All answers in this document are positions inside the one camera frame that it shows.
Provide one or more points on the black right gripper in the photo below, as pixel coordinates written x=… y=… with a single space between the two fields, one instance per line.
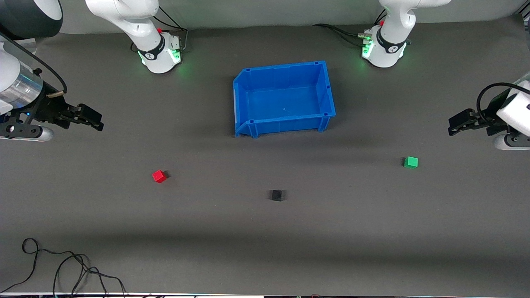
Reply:
x=46 y=109

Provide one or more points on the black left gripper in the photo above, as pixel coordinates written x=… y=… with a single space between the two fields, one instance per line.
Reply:
x=487 y=117

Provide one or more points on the small green cube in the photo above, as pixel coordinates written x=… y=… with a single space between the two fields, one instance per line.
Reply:
x=411 y=162

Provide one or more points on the small red cube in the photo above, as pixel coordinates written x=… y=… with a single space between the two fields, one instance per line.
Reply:
x=159 y=176

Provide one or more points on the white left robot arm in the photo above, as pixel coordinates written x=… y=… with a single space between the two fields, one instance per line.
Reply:
x=391 y=25

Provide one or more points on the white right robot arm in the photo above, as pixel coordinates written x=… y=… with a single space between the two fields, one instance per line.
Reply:
x=136 y=25

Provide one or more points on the small black cube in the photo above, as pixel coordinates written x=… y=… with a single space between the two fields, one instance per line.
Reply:
x=276 y=195

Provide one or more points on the blue plastic storage bin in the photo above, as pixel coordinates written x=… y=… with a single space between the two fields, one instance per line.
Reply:
x=285 y=95

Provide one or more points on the dark grey table mat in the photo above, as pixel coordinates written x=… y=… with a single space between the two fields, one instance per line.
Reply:
x=265 y=248

